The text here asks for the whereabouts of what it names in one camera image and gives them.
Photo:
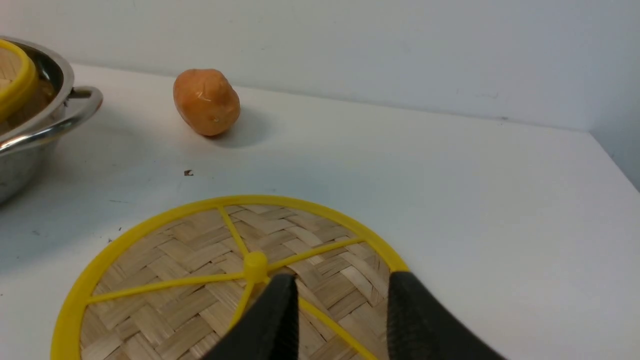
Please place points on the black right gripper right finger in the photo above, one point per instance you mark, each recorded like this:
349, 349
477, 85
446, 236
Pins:
419, 327

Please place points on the yellow woven bamboo steamer lid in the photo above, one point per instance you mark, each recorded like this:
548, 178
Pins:
172, 286

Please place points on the yellow-rimmed bamboo steamer basket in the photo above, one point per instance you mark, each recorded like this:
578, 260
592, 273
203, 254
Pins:
18, 79

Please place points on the brown potato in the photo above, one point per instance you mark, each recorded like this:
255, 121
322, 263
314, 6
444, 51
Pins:
206, 101

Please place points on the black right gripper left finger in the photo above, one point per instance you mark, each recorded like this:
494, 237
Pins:
269, 330

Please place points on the stainless steel pot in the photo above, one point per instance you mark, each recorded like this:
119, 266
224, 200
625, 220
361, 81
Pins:
29, 136

